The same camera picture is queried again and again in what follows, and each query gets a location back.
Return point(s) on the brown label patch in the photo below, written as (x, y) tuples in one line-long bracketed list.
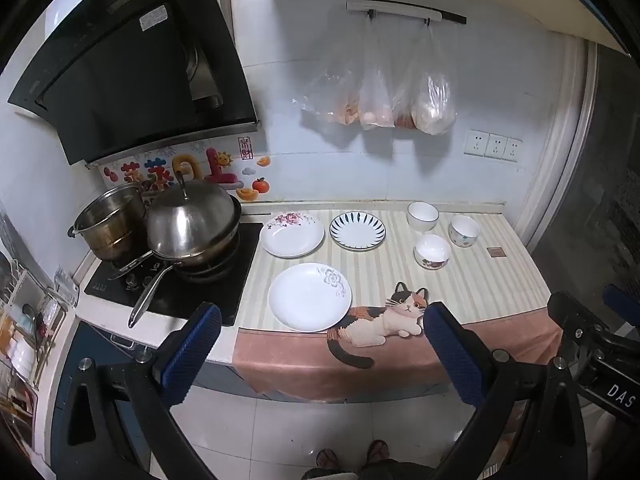
[(496, 252)]

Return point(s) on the white wall hook rail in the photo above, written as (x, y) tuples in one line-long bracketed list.
[(400, 10)]

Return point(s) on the black range hood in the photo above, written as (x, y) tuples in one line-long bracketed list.
[(130, 70)]

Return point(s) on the colourful wall stickers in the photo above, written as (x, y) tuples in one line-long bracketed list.
[(215, 167)]

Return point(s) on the white plate blue leaf rim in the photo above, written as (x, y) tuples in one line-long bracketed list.
[(357, 232)]

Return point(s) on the white bowl small spotted print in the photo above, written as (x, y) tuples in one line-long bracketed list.
[(464, 232)]

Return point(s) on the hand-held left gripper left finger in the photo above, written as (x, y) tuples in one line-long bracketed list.
[(192, 345)]

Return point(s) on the white bowl dark rim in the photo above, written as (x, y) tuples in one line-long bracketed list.
[(423, 216)]

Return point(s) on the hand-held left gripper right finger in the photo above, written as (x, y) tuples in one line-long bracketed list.
[(452, 347)]

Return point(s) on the steel stockpot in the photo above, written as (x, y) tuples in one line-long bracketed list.
[(107, 220)]

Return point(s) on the white wall socket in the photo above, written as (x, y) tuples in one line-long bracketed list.
[(475, 143), (495, 146), (512, 149)]

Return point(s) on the glass door with white frame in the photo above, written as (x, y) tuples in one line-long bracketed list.
[(610, 170)]

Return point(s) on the white bowl red floral print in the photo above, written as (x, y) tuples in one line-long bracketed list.
[(432, 252)]

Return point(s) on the clear plastic bag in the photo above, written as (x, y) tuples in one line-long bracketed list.
[(432, 105), (335, 95), (375, 100)]

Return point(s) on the steel dome lid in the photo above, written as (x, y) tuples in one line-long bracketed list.
[(190, 220)]

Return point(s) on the white plate pink floral print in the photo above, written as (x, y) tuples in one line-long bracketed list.
[(291, 237)]

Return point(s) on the stack of white bowls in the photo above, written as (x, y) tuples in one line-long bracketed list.
[(22, 357)]

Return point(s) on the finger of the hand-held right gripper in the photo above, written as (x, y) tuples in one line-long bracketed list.
[(622, 300), (575, 325)]

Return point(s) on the person's left foot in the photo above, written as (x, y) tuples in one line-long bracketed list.
[(327, 457)]

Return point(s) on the black gas stove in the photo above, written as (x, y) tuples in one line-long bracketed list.
[(210, 290)]

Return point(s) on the striped cat print mat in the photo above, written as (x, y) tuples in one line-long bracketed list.
[(450, 290)]

